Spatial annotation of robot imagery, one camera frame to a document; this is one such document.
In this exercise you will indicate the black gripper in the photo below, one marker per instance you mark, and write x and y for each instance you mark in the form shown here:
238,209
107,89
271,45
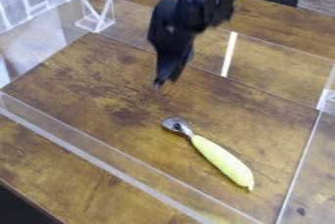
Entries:
174,43

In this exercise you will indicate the green handled metal spoon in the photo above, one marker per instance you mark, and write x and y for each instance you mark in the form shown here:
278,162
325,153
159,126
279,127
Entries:
227,163

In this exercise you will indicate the clear acrylic triangular bracket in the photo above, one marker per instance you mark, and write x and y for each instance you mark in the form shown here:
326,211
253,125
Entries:
95,21

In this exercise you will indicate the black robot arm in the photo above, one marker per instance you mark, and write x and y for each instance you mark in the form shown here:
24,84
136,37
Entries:
178,22

